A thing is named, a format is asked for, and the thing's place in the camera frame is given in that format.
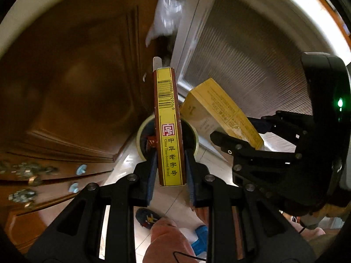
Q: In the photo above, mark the pale yellow box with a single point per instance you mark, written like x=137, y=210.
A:
x=216, y=106

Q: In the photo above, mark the person's right forearm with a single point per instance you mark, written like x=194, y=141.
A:
x=312, y=231

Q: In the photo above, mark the person's pink trouser leg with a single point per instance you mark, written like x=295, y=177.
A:
x=167, y=243

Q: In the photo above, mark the blue slipper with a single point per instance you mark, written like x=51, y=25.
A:
x=200, y=239

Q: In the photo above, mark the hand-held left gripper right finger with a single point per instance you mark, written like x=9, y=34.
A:
x=189, y=176

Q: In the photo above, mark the clear tape roll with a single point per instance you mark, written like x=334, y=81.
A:
x=140, y=142

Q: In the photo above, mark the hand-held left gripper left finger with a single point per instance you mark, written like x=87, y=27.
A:
x=152, y=176

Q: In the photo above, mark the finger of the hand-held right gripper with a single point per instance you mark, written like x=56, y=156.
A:
x=285, y=126
x=255, y=153

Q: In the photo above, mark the ribbed glass door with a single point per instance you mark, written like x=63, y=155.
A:
x=246, y=49

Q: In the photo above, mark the wooden cabinet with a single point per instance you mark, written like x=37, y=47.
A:
x=76, y=87

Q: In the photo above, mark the red and yellow box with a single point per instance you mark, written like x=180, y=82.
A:
x=168, y=115

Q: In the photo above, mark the dark patterned slipper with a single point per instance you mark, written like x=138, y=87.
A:
x=148, y=219

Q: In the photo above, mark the clear plastic bag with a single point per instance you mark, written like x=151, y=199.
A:
x=167, y=13

